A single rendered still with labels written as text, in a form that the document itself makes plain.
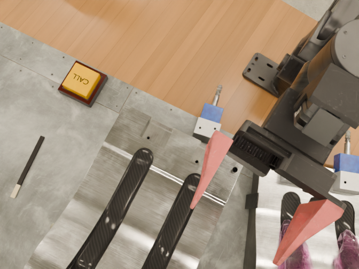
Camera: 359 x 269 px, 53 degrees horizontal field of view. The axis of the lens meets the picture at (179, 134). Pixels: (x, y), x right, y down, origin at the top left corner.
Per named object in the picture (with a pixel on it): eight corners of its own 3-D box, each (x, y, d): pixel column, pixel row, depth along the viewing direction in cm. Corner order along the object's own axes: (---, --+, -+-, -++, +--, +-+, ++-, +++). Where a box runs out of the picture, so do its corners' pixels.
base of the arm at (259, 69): (331, 110, 74) (345, 84, 76) (248, 60, 76) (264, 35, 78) (315, 121, 82) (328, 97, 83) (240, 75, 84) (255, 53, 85)
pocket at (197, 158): (198, 144, 73) (200, 140, 70) (221, 156, 73) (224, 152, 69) (188, 164, 72) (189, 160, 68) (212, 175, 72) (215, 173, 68)
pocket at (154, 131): (151, 121, 74) (150, 116, 70) (174, 132, 73) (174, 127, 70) (140, 140, 73) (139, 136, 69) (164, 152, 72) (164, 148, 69)
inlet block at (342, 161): (330, 131, 78) (342, 124, 73) (352, 135, 78) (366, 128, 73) (327, 191, 75) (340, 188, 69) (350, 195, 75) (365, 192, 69)
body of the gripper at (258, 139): (330, 192, 33) (365, 128, 35) (237, 133, 34) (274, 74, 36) (304, 197, 40) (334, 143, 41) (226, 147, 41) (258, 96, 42)
